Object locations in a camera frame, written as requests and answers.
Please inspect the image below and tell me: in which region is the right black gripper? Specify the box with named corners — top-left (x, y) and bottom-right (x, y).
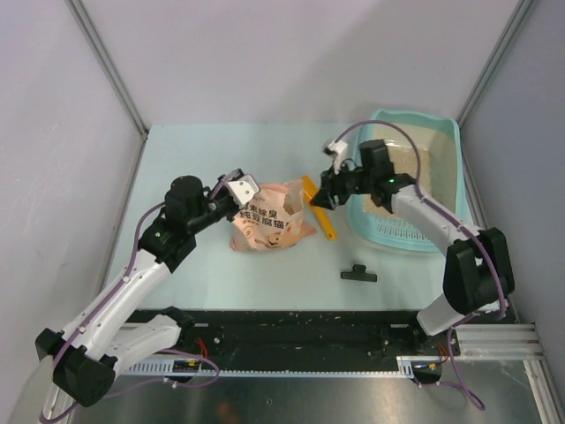
top-left (310, 157), bottom-right (374, 211)

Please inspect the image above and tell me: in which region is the yellow plastic litter scoop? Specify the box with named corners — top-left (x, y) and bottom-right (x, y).
top-left (301, 175), bottom-right (337, 241)

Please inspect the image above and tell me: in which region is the pink cat litter bag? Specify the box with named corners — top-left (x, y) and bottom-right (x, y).
top-left (230, 179), bottom-right (317, 252)

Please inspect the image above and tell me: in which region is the black bag clip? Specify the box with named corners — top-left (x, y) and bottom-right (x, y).
top-left (340, 264), bottom-right (378, 283)

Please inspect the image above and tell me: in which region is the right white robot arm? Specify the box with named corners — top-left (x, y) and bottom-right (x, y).
top-left (310, 140), bottom-right (515, 354)

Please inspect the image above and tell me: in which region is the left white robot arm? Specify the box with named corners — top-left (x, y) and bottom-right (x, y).
top-left (35, 170), bottom-right (260, 407)

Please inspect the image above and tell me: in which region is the teal plastic litter box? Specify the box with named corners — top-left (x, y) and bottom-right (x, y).
top-left (346, 110), bottom-right (468, 253)

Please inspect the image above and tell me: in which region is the clean litter in box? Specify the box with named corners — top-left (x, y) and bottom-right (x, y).
top-left (363, 144), bottom-right (432, 218)

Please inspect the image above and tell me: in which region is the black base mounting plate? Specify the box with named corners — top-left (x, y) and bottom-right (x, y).
top-left (118, 308), bottom-right (463, 357)

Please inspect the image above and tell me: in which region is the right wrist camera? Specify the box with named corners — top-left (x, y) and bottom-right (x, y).
top-left (323, 139), bottom-right (348, 175)

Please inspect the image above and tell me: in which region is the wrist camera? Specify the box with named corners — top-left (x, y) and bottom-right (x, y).
top-left (227, 174), bottom-right (260, 208)
top-left (323, 139), bottom-right (348, 175)

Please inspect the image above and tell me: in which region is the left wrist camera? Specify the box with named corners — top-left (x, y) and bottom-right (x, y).
top-left (227, 174), bottom-right (260, 208)

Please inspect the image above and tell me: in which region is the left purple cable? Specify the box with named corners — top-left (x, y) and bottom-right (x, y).
top-left (38, 170), bottom-right (221, 424)

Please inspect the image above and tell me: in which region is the grey slotted cable duct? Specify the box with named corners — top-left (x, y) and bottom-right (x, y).
top-left (124, 353), bottom-right (414, 378)

